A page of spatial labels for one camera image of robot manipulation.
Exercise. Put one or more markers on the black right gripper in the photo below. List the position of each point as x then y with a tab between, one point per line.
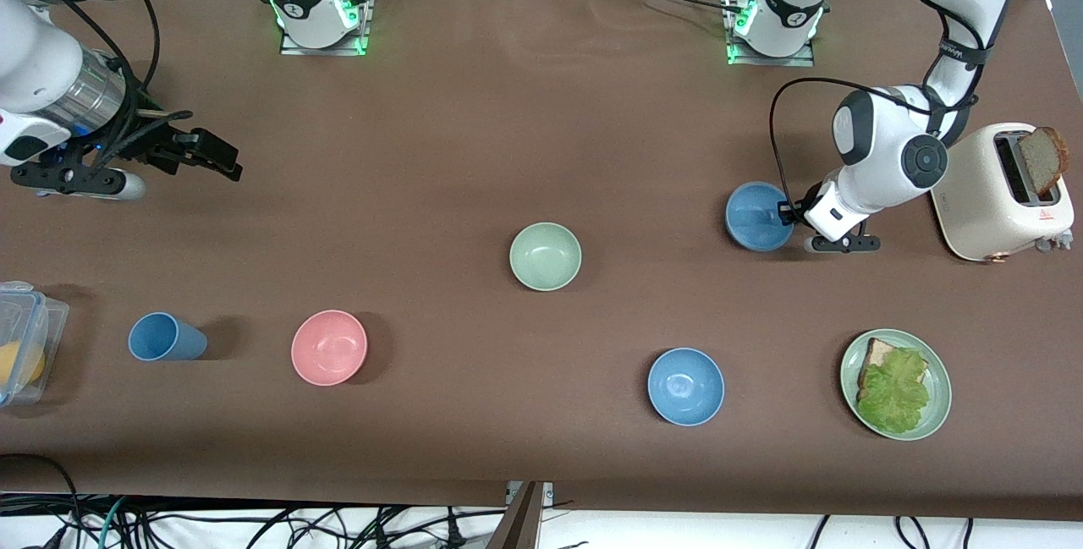
145	143

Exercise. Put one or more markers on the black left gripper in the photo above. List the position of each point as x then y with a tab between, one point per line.
796	212

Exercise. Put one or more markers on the blue bowl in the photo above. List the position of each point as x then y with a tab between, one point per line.
753	219
685	387

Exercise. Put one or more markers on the mint green bowl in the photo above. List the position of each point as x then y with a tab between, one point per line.
546	255

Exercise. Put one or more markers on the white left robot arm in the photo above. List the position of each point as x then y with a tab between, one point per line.
880	143

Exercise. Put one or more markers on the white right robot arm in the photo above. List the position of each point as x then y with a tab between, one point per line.
34	67

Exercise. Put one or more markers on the pink bowl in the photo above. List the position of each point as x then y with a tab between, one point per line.
329	348

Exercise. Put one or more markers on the toast slice under lettuce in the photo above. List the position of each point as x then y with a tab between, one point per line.
876	354

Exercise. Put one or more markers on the blue ribbed cup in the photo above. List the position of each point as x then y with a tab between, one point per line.
161	337

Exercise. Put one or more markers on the cream toaster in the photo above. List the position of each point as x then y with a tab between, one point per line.
981	202

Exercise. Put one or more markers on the green lettuce leaf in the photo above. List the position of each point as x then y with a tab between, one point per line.
897	392

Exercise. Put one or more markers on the clear plastic container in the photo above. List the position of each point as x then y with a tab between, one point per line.
42	321

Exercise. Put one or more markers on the green plate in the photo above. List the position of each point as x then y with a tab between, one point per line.
939	401

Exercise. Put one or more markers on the brown bread slice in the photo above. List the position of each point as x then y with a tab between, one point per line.
1042	161

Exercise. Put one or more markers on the yellow fruit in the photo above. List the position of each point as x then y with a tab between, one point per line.
17	367

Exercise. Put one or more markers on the brown table cloth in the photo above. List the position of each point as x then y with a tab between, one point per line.
508	134

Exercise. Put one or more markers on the dark table leg strip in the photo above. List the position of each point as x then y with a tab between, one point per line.
518	524

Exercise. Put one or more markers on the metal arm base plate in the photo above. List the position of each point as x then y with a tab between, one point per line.
365	33
804	57

